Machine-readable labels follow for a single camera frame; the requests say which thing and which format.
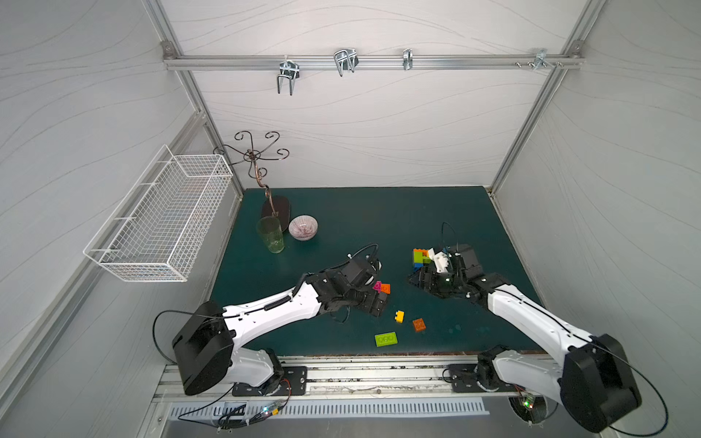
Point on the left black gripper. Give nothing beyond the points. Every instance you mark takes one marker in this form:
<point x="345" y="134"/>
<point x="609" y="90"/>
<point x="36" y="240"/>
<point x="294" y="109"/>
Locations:
<point x="370" y="298"/>

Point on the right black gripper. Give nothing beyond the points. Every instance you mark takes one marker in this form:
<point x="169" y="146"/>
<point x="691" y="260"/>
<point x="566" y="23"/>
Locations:
<point x="429" y="279"/>

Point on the long lime green brick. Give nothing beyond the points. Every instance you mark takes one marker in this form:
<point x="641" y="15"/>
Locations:
<point x="419" y="259"/>

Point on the yellow brick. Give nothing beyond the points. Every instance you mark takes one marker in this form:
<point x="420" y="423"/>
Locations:
<point x="400" y="316"/>

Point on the wide lime green brick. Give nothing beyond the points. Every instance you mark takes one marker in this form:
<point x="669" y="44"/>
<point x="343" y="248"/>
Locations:
<point x="385" y="339"/>

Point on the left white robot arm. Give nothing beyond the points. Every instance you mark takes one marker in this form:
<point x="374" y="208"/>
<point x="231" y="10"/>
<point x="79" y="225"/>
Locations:
<point x="212" y="344"/>

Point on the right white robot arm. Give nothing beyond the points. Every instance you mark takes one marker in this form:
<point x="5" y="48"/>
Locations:
<point x="588" y="375"/>

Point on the dark orange brick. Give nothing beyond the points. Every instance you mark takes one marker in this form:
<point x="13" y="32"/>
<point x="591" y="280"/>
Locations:
<point x="419" y="325"/>

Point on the striped ceramic bowl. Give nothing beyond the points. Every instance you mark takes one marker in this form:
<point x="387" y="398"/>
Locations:
<point x="303" y="227"/>

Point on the green plastic cup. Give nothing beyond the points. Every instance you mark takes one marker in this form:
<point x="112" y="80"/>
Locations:
<point x="270" y="231"/>

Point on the metal hook stand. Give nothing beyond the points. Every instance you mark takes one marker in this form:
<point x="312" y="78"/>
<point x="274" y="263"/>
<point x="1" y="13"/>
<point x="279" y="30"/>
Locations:
<point x="276" y="206"/>

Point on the metal hook one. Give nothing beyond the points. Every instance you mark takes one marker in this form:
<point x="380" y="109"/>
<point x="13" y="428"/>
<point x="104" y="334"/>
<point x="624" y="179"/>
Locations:
<point x="289" y="72"/>

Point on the metal hook two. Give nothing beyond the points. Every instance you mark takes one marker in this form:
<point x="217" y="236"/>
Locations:
<point x="346" y="60"/>

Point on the metal hook three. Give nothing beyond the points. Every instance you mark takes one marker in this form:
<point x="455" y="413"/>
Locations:
<point x="408" y="59"/>

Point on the metal hook four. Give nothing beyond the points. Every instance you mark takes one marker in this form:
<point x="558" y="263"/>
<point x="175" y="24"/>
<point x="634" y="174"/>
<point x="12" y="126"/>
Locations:
<point x="540" y="61"/>

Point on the aluminium cross bar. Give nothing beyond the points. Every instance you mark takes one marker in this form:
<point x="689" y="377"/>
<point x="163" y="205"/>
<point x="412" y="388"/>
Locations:
<point x="366" y="62"/>

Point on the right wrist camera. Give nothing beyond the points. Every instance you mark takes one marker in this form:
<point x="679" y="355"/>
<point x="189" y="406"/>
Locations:
<point x="441" y="260"/>

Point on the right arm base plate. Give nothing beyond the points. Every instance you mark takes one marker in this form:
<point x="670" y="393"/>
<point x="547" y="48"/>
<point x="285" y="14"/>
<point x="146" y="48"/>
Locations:
<point x="471" y="378"/>

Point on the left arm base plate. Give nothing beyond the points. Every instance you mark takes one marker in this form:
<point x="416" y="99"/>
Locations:
<point x="293" y="382"/>

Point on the white wire basket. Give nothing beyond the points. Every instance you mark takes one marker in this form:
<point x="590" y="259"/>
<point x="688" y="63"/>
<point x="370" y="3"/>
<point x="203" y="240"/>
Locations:
<point x="156" y="231"/>

